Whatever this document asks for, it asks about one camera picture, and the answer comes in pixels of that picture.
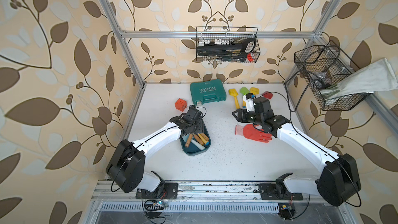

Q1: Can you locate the white cloth bag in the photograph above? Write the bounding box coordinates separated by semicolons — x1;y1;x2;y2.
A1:
320;58;398;100

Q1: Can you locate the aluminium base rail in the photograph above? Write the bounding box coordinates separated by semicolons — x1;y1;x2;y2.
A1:
91;180;329;214

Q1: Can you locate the red work glove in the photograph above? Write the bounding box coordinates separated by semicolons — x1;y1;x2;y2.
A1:
235;124;273;143

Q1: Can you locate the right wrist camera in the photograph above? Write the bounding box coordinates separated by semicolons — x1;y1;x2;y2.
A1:
243;93;255;112

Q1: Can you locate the red shovel wooden handle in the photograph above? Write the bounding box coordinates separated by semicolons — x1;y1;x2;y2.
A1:
262;91;274;100

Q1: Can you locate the right wire basket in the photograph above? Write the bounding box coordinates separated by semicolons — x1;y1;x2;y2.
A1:
294;41;370;111

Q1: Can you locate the black handheld tool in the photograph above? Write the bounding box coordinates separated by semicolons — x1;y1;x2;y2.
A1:
197;38;257;57

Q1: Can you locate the red cube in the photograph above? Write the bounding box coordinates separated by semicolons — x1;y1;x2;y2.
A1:
175;99;188;112

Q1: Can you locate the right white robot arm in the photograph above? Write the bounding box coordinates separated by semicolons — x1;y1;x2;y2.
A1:
232;93;361;206

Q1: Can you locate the green trowel wooden handle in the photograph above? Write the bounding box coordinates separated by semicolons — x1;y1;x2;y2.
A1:
185;133;193;148

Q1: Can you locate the wire basket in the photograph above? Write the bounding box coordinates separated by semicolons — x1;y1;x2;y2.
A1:
294;41;370;111
193;26;261;65

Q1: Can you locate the yellow shovel blue handle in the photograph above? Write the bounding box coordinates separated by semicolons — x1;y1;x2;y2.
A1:
229;89;240;109

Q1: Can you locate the yellow shovel wooden handle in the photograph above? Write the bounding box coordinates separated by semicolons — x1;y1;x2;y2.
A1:
249;87;260;95

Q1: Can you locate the back wire basket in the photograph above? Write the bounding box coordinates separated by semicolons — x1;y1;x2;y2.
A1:
193;26;261;65

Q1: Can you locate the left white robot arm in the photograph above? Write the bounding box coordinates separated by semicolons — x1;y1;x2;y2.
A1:
106;105;205;196

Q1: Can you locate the teal storage box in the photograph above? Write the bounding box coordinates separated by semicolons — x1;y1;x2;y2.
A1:
179;125;211;156

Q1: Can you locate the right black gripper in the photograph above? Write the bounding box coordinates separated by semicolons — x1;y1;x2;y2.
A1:
233;107;263;126

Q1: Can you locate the green tool case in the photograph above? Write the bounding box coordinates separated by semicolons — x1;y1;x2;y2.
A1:
190;79;227;106

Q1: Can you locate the green shovel orange handle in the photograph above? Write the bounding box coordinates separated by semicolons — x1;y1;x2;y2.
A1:
239;87;250;108

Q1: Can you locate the light blue shovel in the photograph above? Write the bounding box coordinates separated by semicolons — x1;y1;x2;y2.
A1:
181;135;206;150

